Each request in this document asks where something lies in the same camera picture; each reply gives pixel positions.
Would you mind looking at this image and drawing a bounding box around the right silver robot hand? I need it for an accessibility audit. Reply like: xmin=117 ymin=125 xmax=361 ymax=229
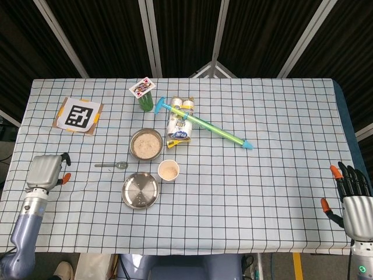
xmin=320 ymin=161 xmax=373 ymax=243

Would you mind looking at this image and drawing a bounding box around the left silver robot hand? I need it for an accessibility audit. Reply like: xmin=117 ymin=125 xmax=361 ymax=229
xmin=25 ymin=152 xmax=72 ymax=193

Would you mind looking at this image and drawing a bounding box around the metal spoon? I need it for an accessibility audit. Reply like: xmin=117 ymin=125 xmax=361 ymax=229
xmin=94 ymin=161 xmax=129 ymax=170

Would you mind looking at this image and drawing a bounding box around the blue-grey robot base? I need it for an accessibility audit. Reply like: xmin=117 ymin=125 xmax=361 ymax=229
xmin=116 ymin=253 xmax=244 ymax=280

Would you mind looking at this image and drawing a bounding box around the flat steel plate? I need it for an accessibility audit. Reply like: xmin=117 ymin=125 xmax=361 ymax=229
xmin=121 ymin=171 xmax=161 ymax=209

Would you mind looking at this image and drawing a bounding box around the steel bowl with grain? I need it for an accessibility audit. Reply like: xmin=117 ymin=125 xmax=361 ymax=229
xmin=129 ymin=128 xmax=164 ymax=160

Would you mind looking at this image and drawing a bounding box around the green cup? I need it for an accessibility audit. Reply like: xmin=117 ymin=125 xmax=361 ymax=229
xmin=136 ymin=90 xmax=154 ymax=112

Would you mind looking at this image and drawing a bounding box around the white paper cup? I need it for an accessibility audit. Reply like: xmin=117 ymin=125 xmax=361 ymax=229
xmin=157 ymin=159 xmax=180 ymax=183

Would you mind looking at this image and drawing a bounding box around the cardboard with fiducial marker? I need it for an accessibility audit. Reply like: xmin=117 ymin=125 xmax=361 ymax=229
xmin=52 ymin=97 xmax=104 ymax=137

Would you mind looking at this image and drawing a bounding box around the beige shoe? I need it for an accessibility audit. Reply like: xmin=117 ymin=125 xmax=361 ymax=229
xmin=53 ymin=261 xmax=75 ymax=280

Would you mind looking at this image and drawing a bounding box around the white plastic bag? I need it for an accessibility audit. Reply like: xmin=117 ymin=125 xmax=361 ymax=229
xmin=76 ymin=253 xmax=113 ymax=280

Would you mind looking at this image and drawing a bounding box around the blue checked tablecloth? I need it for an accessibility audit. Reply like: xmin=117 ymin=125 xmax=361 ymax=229
xmin=0 ymin=77 xmax=355 ymax=256

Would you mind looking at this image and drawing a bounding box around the playing card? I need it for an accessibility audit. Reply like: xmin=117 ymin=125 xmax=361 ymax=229
xmin=129 ymin=76 xmax=157 ymax=98

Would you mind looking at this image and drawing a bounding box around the pack of yogurt bottles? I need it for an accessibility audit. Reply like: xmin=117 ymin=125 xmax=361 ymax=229
xmin=166 ymin=96 xmax=195 ymax=149

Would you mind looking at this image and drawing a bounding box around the green blue water pump toy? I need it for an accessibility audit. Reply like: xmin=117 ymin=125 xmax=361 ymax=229
xmin=154 ymin=96 xmax=254 ymax=152

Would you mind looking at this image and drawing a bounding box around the white metal screen foot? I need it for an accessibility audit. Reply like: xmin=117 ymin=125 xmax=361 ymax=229
xmin=188 ymin=60 xmax=238 ymax=79

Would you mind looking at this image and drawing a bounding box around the black folding screen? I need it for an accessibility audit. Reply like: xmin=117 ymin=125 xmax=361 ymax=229
xmin=0 ymin=0 xmax=373 ymax=141

